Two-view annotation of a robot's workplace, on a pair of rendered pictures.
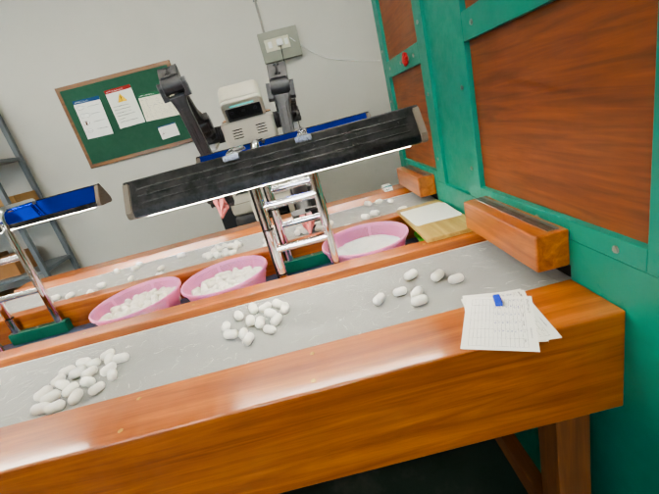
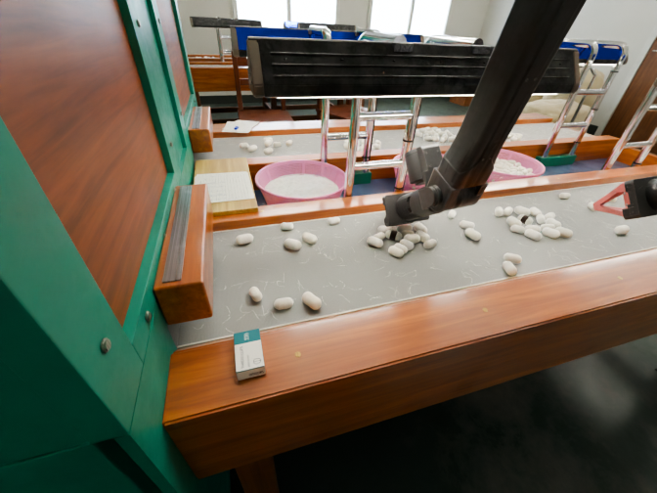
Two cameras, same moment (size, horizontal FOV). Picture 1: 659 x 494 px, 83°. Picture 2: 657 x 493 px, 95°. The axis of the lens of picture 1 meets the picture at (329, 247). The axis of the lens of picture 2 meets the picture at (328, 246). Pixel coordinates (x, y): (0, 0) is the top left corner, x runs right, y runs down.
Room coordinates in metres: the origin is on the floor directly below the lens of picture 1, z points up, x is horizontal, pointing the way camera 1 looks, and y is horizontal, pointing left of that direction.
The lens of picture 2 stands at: (1.87, -0.30, 1.13)
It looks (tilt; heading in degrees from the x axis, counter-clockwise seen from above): 37 degrees down; 161
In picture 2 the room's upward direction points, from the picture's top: 3 degrees clockwise
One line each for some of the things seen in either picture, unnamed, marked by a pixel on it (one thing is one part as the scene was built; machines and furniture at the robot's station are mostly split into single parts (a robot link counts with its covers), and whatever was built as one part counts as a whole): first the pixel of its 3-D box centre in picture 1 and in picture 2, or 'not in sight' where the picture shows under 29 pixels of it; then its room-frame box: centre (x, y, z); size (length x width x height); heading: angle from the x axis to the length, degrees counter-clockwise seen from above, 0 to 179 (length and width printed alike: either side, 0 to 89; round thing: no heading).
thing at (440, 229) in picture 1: (433, 218); (223, 182); (1.06, -0.33, 0.77); 0.33 x 0.15 x 0.01; 179
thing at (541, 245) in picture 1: (507, 227); (201, 126); (0.72, -0.37, 0.83); 0.30 x 0.06 x 0.07; 179
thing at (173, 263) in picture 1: (204, 260); (555, 224); (1.42, 0.49, 0.73); 1.81 x 0.30 x 0.02; 89
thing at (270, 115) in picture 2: not in sight; (264, 116); (-0.90, 0.04, 0.45); 0.44 x 0.44 x 0.91; 88
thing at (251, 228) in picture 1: (220, 255); (623, 296); (1.63, 0.49, 0.67); 1.81 x 0.12 x 0.19; 89
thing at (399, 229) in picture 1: (367, 251); (302, 191); (1.07, -0.11, 0.72); 0.27 x 0.27 x 0.10
